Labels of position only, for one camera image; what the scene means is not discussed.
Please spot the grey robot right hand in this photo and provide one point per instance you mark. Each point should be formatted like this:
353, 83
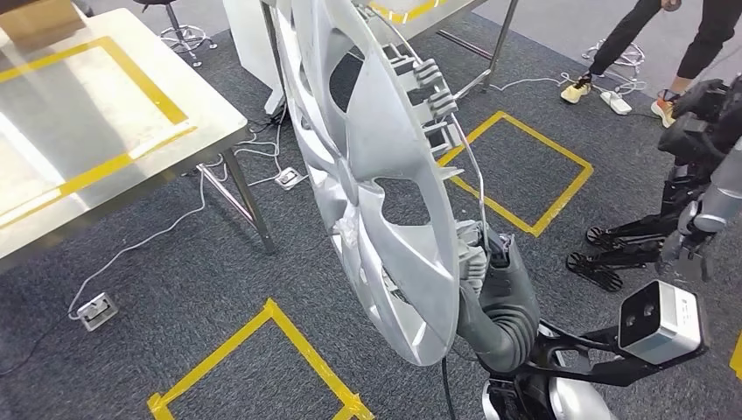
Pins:
516, 313

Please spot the silver wheel hubcap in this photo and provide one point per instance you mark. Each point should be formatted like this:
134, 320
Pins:
382, 145

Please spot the steel workbench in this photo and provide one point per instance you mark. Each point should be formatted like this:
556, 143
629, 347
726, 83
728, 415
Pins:
87, 116
458, 9

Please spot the yellow floor tape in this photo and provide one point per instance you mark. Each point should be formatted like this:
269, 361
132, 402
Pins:
737, 356
548, 142
269, 308

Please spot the white power strip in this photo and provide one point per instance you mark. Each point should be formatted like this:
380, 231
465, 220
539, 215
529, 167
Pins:
616, 103

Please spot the standing humanoid robot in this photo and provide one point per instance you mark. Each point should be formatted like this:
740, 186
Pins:
719, 191

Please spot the metal floor socket box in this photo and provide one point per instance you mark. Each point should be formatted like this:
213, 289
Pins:
290, 178
95, 313

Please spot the chrome stool base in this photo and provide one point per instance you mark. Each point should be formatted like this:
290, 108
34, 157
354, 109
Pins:
629, 55

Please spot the person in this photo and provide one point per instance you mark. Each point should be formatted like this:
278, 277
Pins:
629, 29

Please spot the white desk panel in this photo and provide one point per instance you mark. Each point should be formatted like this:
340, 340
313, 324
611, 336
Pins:
249, 46

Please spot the black camera bracket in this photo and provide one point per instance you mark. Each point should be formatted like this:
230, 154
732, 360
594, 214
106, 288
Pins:
579, 365

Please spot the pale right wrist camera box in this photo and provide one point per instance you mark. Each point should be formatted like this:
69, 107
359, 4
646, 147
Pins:
666, 324

